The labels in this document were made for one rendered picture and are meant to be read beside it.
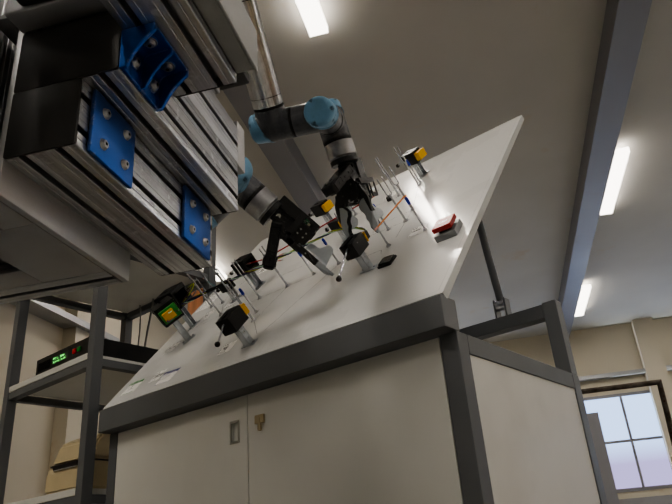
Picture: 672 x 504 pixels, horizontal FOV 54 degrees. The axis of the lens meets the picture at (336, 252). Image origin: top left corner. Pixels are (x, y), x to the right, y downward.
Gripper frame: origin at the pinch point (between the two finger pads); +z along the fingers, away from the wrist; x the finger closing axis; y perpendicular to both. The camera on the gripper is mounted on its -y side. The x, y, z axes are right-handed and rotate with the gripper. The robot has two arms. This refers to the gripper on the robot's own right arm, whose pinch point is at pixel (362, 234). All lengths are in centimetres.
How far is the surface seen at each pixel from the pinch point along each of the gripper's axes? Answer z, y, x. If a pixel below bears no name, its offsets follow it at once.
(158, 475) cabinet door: 44, -37, 60
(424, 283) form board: 16.0, -17.3, -24.6
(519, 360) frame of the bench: 38.4, 0.1, -30.4
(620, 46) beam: -89, 335, 5
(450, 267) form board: 14.5, -14.0, -29.7
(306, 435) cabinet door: 40, -32, 7
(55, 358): 4, -26, 120
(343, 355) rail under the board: 25.3, -28.5, -7.4
